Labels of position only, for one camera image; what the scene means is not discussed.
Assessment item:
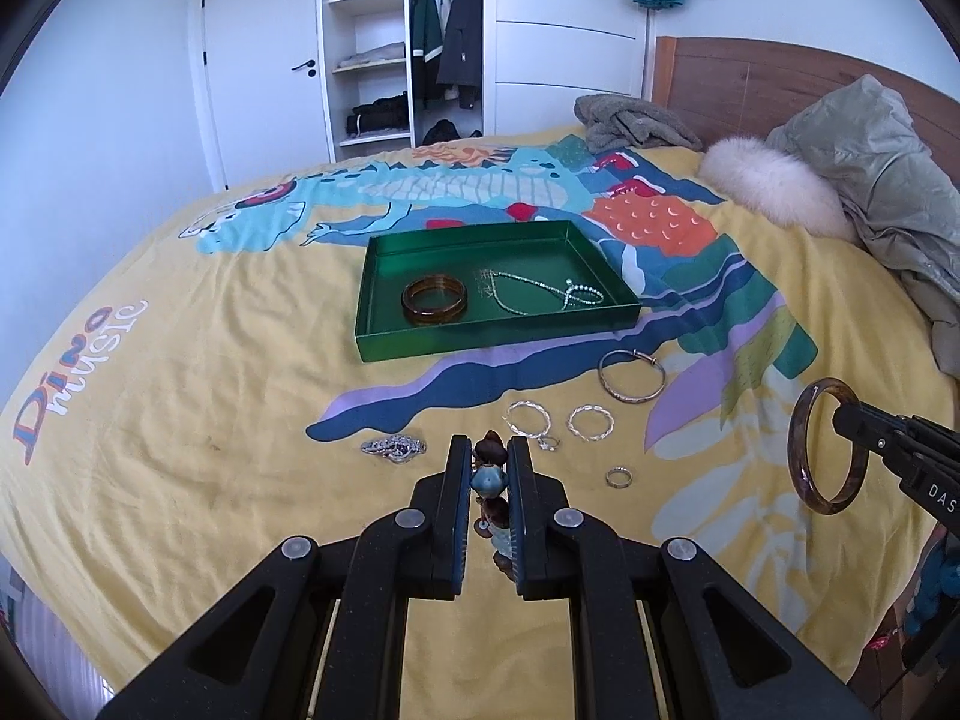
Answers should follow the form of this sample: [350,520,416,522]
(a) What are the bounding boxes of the white drawer cabinet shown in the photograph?
[484,0,650,138]

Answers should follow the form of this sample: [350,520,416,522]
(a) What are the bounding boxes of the silver bead necklace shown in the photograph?
[491,270,605,317]

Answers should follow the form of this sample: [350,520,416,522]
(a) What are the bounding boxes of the silver bangle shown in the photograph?
[598,349,668,404]

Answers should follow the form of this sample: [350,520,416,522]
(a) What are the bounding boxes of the wooden headboard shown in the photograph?
[650,35,960,192]

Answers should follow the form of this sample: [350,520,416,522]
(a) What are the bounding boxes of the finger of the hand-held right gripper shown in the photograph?
[834,403,927,440]
[835,426,908,477]

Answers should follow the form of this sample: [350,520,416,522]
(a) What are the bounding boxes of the folded black clothes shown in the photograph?
[346,94,410,138]

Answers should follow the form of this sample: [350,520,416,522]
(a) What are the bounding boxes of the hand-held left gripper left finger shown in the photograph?
[97,435,473,720]

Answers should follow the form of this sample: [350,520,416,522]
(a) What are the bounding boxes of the person's right hand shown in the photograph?
[904,529,960,638]

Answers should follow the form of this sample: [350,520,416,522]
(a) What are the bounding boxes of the grey-green down jacket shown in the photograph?
[765,74,960,377]

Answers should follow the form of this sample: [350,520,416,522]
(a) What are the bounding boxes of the white open wardrobe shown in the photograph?
[316,0,488,149]

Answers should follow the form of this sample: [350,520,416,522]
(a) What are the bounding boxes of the yellow dinosaur printed bedsheet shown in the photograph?
[0,124,960,720]

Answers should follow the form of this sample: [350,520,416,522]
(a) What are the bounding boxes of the folded light clothes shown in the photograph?
[334,44,407,69]

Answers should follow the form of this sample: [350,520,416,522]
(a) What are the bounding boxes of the green tray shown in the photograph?
[355,220,643,365]

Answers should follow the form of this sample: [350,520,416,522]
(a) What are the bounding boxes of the dark hanging jacket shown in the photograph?
[437,0,484,110]

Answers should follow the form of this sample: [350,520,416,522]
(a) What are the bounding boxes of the amber bangle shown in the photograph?
[401,275,471,329]
[787,379,863,517]

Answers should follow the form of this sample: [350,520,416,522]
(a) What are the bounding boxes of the brown and blue bead bracelet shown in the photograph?
[471,429,518,578]

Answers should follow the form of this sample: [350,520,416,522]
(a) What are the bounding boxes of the grey fleece blanket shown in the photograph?
[574,93,705,155]

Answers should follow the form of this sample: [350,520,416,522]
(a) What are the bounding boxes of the silver brooch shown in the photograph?
[361,435,428,464]

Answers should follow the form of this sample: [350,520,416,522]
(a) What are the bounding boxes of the twisted silver hoop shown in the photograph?
[504,400,551,439]
[568,404,614,441]

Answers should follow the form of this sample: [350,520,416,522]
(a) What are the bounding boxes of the green hanging jacket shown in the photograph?
[410,0,443,110]

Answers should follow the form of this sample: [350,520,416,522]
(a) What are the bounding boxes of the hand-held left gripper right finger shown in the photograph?
[508,436,878,720]

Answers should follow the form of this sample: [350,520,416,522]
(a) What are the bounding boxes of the white fur pillow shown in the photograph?
[699,136,857,238]

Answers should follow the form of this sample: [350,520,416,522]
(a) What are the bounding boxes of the white door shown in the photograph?
[202,0,335,193]

